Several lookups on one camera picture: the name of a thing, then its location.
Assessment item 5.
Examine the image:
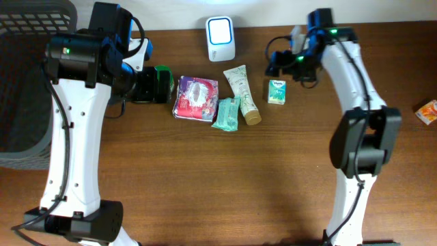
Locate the teal small tissue box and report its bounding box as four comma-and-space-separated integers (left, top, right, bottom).
268, 80, 286, 105

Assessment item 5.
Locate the white floral tube gold cap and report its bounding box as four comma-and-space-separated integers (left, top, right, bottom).
223, 65, 262, 126

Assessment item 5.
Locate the orange small tissue box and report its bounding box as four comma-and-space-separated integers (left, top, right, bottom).
415, 100, 437, 125

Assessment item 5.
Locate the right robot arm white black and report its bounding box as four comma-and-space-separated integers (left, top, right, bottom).
265, 8, 401, 245

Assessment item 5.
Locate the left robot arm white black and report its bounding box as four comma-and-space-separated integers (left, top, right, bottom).
12, 1, 153, 245

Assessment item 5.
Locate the white barcode scanner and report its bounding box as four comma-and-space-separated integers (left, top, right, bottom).
206, 16, 236, 62

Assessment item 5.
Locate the green lidded jar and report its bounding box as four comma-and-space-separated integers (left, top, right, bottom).
154, 65, 175, 104

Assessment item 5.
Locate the red purple snack packet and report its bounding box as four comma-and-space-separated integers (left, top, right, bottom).
173, 76, 219, 122

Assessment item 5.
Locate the teal wet wipes packet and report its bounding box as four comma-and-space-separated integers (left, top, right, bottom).
212, 96, 240, 132

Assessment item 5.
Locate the grey plastic basket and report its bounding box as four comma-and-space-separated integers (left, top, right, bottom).
1, 0, 77, 170

